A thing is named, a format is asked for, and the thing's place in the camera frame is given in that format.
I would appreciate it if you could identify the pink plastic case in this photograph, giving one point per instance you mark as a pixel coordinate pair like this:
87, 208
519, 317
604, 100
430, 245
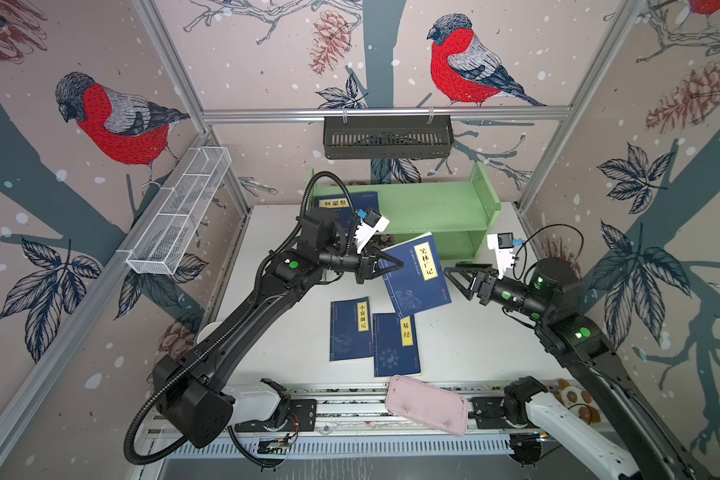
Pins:
428, 405

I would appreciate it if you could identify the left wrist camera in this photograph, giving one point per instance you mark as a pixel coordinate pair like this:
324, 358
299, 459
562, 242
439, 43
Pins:
369, 223

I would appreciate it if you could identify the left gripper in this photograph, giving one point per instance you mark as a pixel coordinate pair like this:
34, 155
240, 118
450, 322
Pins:
367, 265

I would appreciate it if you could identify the blue book plain cover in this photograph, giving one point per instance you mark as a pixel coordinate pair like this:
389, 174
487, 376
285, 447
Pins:
419, 285

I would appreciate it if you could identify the blue book yellow label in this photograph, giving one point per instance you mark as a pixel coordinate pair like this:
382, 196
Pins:
348, 204
395, 345
350, 330

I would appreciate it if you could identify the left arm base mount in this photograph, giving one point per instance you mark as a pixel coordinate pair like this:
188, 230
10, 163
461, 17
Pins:
267, 406

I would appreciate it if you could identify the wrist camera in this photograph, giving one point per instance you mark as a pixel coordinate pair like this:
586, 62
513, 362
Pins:
503, 246
369, 223

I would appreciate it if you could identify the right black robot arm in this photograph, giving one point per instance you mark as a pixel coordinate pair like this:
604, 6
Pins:
548, 304

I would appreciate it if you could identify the white paper cup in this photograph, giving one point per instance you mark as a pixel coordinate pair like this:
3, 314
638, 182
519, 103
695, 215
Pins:
206, 332

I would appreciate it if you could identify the white mesh wall tray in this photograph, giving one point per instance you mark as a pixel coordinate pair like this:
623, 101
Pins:
166, 239

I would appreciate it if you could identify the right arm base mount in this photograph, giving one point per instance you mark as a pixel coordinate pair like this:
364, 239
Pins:
498, 413

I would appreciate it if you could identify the plush toy brown white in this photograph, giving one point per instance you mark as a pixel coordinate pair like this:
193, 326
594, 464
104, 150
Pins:
579, 401

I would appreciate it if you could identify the black hanging wire basket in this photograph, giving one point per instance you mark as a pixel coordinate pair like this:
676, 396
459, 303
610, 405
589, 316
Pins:
387, 137

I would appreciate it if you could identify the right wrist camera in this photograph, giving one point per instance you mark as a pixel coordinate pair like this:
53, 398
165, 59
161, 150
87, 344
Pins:
503, 246

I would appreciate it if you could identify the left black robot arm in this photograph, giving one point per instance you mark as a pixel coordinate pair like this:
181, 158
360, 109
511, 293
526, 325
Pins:
188, 391

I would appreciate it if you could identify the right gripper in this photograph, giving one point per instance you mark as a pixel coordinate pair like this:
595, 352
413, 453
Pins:
486, 282

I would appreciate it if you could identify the green wooden two-tier shelf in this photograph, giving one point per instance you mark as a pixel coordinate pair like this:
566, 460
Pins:
459, 214

